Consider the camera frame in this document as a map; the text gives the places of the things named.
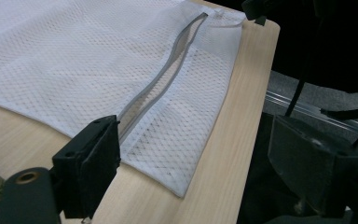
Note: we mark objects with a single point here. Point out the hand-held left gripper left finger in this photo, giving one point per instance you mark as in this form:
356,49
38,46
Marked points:
87,161

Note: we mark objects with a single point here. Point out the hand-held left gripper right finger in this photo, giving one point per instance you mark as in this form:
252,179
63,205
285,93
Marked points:
310,168

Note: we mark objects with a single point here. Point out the white mesh laundry bag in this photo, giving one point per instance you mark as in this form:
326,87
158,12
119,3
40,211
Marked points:
74,62

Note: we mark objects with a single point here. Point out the black tripod stand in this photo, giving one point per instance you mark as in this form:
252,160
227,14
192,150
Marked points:
295,96

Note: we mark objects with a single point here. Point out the metal floor rail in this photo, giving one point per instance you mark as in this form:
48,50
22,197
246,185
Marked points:
310,107

